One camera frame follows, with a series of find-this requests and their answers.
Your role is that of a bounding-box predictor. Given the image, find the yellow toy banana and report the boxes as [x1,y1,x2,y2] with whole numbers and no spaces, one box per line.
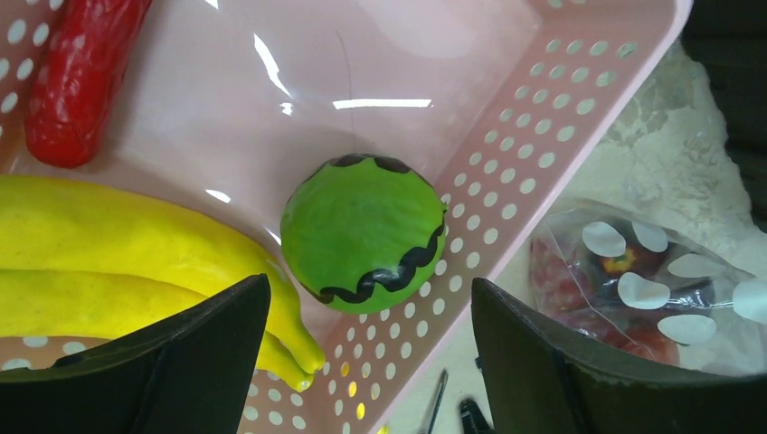
[1,269,326,392]
[1,175,326,373]

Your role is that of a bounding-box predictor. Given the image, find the orange toy carrot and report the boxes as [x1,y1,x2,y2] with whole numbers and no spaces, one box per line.
[600,325,679,366]

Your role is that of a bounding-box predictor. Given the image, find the black orange screwdriver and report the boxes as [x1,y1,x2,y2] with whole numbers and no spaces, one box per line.
[420,369,450,434]

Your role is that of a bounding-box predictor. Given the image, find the red toy pomegranate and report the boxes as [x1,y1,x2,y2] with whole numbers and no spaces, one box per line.
[592,244,668,286]

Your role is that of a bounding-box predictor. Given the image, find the yellow toy banana lower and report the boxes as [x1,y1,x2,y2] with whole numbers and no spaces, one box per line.
[1,269,326,392]

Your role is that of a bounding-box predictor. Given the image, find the clear zip top bag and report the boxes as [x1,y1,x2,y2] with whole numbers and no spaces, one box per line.
[529,203,766,376]

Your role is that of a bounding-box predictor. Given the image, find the yellow toy banana upper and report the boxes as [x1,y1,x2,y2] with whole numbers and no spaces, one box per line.
[1,175,326,373]

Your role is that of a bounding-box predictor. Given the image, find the green toy melon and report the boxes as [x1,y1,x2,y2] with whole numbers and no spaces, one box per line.
[279,154,448,314]

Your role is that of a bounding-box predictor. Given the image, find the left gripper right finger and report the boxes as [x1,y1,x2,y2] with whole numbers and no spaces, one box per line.
[471,278,766,433]

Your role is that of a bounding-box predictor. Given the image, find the black plastic toolbox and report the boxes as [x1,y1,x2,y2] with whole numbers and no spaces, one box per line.
[681,0,766,231]

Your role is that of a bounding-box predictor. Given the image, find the purple toy grapes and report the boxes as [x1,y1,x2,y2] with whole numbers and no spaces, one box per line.
[529,238,594,320]

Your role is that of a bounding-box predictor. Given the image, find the red toy chili pepper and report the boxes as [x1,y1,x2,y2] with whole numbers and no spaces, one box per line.
[24,0,152,168]

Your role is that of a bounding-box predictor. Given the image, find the pink plastic basket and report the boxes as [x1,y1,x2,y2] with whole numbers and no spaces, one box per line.
[0,0,695,434]

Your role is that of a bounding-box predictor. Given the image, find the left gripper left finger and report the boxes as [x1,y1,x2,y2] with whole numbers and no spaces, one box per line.
[1,275,270,433]

